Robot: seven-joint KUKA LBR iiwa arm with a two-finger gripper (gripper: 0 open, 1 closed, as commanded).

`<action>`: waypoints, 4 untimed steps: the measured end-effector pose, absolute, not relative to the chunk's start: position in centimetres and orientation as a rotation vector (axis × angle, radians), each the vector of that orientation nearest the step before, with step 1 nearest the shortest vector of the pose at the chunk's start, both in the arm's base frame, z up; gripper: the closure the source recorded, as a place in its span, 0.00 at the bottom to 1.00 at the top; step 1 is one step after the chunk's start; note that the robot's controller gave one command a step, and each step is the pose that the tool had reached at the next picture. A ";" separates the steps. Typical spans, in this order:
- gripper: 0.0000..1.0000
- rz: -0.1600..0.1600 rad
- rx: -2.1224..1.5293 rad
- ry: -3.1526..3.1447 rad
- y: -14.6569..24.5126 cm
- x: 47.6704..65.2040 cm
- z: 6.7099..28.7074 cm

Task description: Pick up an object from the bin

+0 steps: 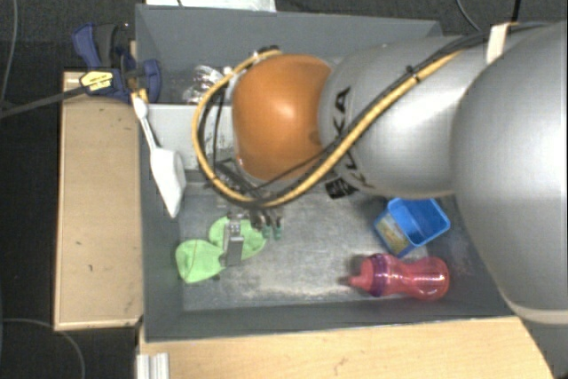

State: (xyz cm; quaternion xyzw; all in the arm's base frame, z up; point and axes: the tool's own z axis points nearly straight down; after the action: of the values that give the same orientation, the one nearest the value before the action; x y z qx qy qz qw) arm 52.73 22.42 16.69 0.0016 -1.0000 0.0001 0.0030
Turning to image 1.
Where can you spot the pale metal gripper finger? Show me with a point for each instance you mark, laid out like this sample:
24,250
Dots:
234,250

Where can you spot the light green cloth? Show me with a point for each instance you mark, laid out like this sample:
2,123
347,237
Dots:
197,264

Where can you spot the grey metal bin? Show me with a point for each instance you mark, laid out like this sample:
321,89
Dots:
310,248

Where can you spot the white plastic scoop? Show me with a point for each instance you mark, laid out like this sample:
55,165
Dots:
166,173

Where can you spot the pale wood board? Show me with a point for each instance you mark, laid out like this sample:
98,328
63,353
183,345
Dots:
100,208

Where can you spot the clear glass thing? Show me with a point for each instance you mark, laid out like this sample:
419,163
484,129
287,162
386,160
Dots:
204,80

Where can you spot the blue plastic box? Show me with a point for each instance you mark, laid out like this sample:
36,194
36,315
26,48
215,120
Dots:
417,224

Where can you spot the red and pink plastic bottle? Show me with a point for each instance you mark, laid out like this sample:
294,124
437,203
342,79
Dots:
408,279

